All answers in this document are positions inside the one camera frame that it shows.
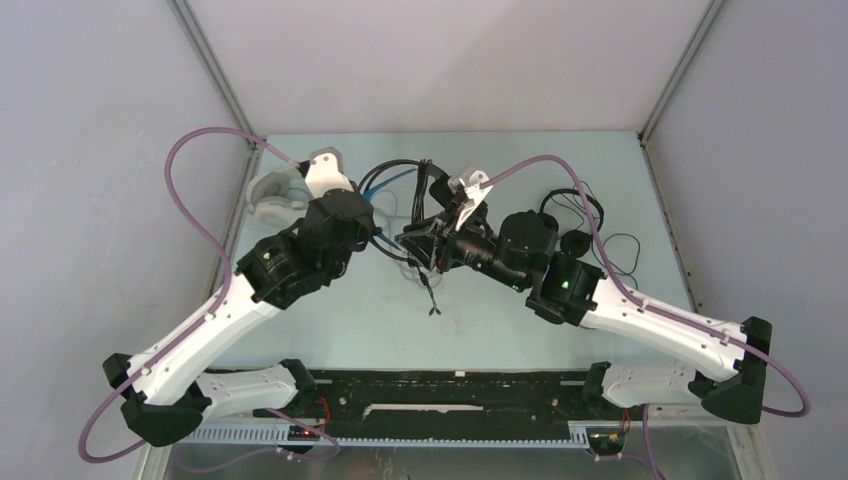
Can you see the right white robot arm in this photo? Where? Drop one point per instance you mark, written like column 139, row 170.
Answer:
column 715, row 363

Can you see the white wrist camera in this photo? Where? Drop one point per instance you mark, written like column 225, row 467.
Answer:
column 469, row 189
column 324, row 173

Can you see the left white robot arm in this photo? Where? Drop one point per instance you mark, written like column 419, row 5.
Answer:
column 170, row 392

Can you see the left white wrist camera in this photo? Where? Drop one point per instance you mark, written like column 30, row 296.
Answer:
column 324, row 173

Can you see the left aluminium frame post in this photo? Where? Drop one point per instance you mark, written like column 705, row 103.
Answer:
column 190, row 24

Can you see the small black on-ear headphones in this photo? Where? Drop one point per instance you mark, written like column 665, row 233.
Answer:
column 578, row 240

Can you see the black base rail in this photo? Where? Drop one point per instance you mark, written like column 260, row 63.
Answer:
column 450, row 406

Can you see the aluminium frame post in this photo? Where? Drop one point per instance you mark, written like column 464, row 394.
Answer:
column 687, row 59
column 190, row 24

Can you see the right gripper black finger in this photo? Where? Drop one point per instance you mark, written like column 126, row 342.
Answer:
column 421, row 246
column 445, row 221

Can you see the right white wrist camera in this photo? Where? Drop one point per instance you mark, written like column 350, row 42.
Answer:
column 469, row 189

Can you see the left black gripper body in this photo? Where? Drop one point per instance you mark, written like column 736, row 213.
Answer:
column 364, row 230

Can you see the right aluminium frame post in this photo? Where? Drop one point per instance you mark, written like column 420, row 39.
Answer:
column 687, row 59

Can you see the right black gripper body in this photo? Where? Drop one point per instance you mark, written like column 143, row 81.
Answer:
column 449, row 247

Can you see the black headset with blue band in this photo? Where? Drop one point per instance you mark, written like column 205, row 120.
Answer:
column 407, row 182

